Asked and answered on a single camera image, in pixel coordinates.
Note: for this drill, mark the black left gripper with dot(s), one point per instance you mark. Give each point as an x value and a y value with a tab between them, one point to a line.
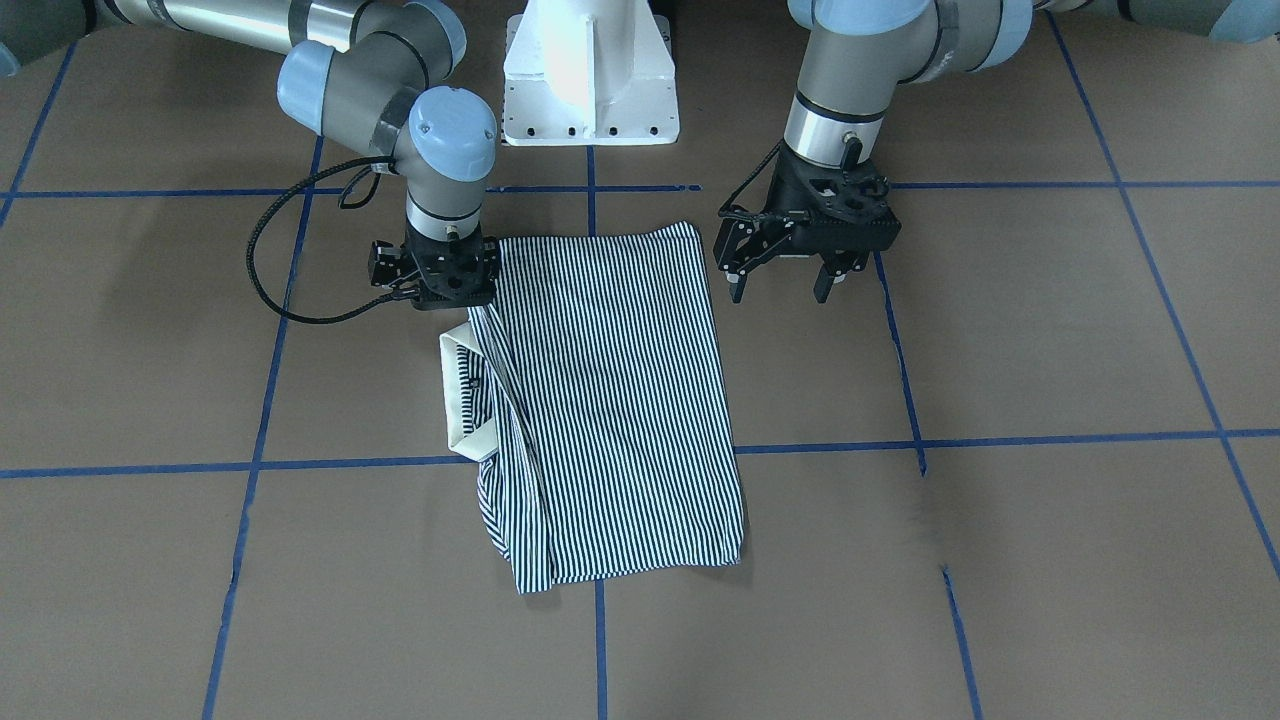
779	205

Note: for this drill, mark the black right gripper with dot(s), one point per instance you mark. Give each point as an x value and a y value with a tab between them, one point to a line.
385	264

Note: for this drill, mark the navy white striped polo shirt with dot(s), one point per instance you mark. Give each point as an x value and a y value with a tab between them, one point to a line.
590	393

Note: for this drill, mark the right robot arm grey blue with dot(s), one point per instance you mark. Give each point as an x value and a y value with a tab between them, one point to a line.
369	75

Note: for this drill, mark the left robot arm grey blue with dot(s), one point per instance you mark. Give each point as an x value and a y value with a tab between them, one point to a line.
859	52

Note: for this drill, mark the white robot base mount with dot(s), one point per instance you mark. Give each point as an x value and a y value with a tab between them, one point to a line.
589	73

